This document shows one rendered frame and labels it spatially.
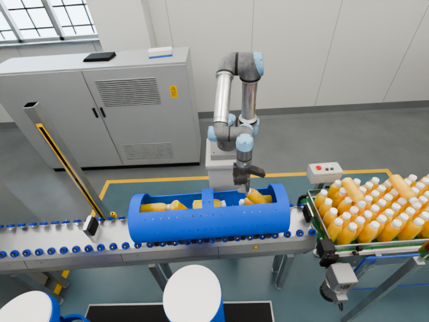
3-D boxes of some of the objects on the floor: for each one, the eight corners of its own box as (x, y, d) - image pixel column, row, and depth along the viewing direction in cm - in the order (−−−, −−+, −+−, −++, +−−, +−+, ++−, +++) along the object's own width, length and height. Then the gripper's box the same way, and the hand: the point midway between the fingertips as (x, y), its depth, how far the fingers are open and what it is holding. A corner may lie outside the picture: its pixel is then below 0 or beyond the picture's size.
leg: (274, 283, 206) (285, 250, 164) (281, 282, 206) (292, 249, 164) (276, 290, 201) (286, 258, 159) (282, 289, 201) (295, 257, 159)
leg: (167, 275, 217) (151, 241, 175) (173, 274, 217) (159, 241, 175) (166, 281, 212) (150, 248, 170) (173, 280, 212) (158, 248, 170)
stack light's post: (340, 319, 183) (412, 256, 109) (345, 318, 183) (420, 255, 109) (342, 324, 180) (417, 264, 106) (347, 324, 180) (426, 264, 106)
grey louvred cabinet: (69, 151, 371) (11, 57, 273) (202, 144, 362) (189, 46, 264) (52, 174, 331) (-24, 75, 233) (200, 168, 322) (185, 62, 224)
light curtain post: (127, 251, 236) (27, 102, 122) (133, 251, 236) (39, 101, 122) (126, 257, 232) (21, 108, 118) (132, 257, 232) (32, 107, 117)
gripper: (232, 156, 114) (232, 184, 129) (234, 172, 106) (234, 201, 120) (249, 155, 114) (247, 183, 129) (253, 171, 106) (251, 200, 120)
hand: (246, 190), depth 124 cm, fingers closed on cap, 4 cm apart
